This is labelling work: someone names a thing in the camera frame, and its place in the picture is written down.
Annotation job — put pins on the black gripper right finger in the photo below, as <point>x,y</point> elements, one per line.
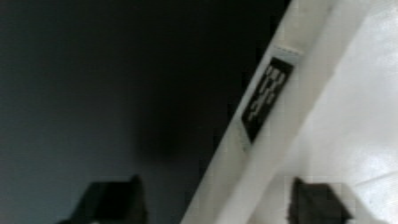
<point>315,205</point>

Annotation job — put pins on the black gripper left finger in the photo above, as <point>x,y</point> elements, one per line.
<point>113,204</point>

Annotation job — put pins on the white square table top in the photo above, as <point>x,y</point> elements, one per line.
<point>313,130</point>

